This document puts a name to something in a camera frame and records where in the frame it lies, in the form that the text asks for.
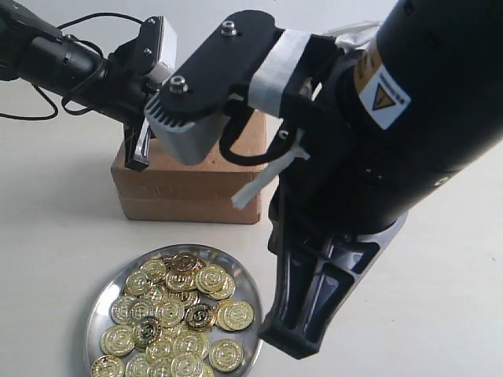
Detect gold coin right side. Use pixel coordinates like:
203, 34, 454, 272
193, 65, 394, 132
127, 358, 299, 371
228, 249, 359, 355
216, 300, 255, 331

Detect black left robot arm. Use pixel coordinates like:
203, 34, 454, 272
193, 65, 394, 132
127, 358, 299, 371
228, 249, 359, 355
1, 1, 177, 171

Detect gold coin at plate edge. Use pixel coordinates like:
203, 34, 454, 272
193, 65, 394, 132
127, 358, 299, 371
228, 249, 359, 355
90, 355, 125, 377

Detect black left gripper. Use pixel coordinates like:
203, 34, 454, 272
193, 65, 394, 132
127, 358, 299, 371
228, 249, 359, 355
97, 38, 152, 171

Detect round steel plate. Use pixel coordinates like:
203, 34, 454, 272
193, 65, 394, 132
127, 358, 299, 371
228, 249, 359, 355
82, 243, 263, 376

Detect brown cardboard slotted box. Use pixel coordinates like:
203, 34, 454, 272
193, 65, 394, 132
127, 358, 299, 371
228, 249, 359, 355
110, 109, 268, 225

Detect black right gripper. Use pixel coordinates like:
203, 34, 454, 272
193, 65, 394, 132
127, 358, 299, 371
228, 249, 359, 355
268, 35, 409, 254

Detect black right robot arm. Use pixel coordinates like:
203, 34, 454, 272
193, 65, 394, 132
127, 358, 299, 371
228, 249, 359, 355
258, 1, 502, 359

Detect gold coin upper pile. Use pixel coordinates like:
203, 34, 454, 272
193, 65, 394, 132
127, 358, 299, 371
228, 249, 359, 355
196, 265, 226, 293

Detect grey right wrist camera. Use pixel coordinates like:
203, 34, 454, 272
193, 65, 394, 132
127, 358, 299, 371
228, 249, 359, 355
145, 10, 311, 165

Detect dark gold coin on top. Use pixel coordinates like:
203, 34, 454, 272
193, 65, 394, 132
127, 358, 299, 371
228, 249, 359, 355
171, 252, 198, 273

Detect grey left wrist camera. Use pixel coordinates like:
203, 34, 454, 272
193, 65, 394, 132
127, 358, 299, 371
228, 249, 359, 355
130, 16, 178, 83

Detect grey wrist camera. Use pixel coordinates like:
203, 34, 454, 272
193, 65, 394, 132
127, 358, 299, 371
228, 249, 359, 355
145, 10, 311, 165
130, 16, 178, 83

